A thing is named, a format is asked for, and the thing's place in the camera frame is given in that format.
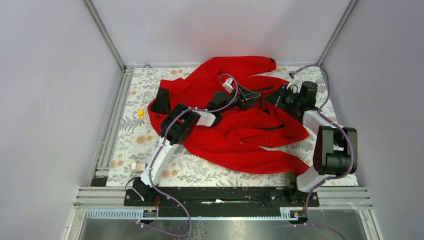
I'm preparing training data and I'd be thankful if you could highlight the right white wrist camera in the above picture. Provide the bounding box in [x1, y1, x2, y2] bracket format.
[287, 71, 302, 93]

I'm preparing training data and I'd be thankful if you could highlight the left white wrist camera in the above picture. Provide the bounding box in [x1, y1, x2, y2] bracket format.
[222, 77, 235, 94]

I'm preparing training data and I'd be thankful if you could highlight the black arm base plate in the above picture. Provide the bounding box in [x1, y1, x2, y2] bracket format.
[123, 187, 320, 218]

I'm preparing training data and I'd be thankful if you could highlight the red zip-up jacket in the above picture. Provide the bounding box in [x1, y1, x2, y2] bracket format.
[147, 56, 309, 175]

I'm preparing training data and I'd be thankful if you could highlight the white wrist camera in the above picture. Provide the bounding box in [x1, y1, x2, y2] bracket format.
[287, 71, 302, 93]
[222, 77, 235, 94]

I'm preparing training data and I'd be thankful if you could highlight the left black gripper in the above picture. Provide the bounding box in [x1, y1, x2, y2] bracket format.
[219, 84, 260, 114]

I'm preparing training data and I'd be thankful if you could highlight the multicoloured block row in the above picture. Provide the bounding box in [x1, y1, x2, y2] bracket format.
[131, 162, 147, 173]

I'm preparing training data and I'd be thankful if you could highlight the floral patterned table mat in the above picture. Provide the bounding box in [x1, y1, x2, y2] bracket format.
[105, 65, 359, 187]

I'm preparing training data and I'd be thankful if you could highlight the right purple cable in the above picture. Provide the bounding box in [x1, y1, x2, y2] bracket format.
[288, 64, 355, 240]

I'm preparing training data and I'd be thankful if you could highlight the aluminium frame rail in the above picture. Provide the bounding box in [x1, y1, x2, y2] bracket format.
[67, 186, 382, 240]

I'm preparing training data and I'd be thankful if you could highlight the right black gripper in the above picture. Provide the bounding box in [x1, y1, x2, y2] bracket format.
[262, 84, 302, 109]

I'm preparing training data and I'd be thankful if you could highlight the small yellow cube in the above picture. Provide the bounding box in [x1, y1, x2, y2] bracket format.
[137, 109, 145, 118]

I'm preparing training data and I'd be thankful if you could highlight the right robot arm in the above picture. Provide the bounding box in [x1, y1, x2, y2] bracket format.
[265, 81, 358, 207]

